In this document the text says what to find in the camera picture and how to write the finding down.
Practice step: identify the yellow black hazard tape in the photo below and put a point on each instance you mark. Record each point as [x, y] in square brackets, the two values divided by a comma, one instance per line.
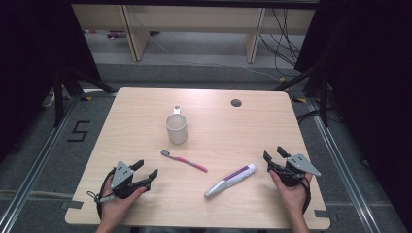
[299, 100]
[85, 98]

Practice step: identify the person's right hand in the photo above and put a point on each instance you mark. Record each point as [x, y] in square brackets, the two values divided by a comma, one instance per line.
[293, 197]

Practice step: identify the white and purple toothpaste tube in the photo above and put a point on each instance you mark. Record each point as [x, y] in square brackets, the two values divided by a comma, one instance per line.
[230, 180]

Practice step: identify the light wooden desk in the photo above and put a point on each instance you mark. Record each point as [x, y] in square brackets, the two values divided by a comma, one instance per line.
[194, 17]

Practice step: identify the pink and grey toothbrush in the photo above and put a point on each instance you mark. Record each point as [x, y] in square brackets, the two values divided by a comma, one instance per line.
[186, 160]

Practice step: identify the person's left hand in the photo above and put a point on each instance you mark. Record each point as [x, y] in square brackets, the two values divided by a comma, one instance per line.
[115, 207]

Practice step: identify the aluminium floor rail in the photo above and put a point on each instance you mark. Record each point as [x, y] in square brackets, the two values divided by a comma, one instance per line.
[29, 181]
[346, 174]

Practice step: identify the black metal stand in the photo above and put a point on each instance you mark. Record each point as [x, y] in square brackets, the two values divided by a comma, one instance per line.
[324, 97]
[58, 97]

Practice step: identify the black curtain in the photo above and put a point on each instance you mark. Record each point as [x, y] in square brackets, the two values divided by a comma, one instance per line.
[32, 64]
[372, 81]

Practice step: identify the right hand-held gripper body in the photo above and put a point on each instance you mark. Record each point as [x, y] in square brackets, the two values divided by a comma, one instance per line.
[299, 163]

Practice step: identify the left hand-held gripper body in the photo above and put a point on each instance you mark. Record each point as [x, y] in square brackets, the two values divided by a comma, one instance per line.
[121, 174]

